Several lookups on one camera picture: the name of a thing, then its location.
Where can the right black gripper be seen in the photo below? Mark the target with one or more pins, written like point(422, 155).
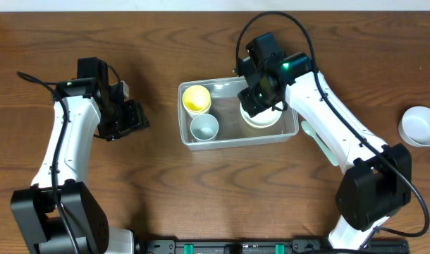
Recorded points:
point(250, 102)

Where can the yellow plastic cup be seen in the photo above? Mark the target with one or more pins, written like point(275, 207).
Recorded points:
point(196, 100)

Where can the mint green plastic spoon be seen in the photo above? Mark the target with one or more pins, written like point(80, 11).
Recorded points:
point(310, 131)

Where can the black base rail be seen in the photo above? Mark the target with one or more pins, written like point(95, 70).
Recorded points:
point(286, 246)

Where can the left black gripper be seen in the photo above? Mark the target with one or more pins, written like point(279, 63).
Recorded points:
point(129, 118)

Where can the grey plastic cup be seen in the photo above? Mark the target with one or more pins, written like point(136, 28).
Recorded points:
point(204, 127)

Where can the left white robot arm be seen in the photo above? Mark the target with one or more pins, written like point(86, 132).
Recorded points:
point(58, 213)

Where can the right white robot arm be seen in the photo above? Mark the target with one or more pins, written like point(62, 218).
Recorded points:
point(376, 177)

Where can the grey plastic bowl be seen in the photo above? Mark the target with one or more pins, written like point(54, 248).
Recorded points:
point(414, 126)

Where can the clear plastic storage box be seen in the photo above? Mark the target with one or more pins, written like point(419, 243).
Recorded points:
point(233, 129)

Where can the white plastic bowl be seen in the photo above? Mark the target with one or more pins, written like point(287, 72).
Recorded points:
point(264, 119)

